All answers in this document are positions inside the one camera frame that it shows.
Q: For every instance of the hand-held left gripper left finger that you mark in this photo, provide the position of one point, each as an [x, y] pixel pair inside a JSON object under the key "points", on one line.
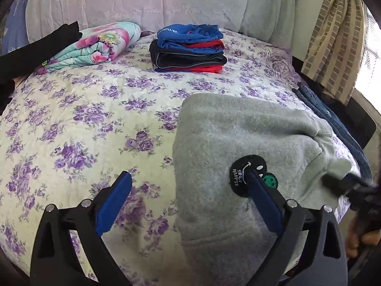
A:
{"points": [[114, 204]]}

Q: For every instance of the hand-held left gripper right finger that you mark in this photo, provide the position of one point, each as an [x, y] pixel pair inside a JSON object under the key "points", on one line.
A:
{"points": [[268, 205]]}

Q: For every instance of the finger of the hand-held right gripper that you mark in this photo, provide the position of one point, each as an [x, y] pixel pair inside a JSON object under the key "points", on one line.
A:
{"points": [[339, 183]]}

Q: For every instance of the grey sweatshirt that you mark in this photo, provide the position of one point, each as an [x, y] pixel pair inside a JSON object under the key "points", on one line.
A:
{"points": [[226, 131]]}

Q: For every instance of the person's right hand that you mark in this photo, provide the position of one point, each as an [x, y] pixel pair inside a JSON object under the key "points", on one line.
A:
{"points": [[355, 238]]}

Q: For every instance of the blue denim jeans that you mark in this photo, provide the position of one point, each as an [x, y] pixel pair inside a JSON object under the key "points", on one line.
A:
{"points": [[330, 116]]}

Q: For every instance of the purple floral bedspread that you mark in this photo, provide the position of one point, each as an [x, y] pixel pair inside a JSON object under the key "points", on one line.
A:
{"points": [[83, 119]]}

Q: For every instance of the beige brick-pattern curtain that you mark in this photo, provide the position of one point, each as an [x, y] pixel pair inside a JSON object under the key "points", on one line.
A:
{"points": [[333, 35]]}

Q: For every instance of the folded red and blue garment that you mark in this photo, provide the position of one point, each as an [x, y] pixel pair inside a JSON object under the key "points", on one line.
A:
{"points": [[205, 69]]}

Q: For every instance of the folded teal pink floral blanket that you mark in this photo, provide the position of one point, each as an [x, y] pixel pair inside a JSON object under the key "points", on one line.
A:
{"points": [[98, 46]]}

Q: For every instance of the folded black garment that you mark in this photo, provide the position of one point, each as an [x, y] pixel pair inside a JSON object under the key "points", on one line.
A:
{"points": [[184, 58]]}

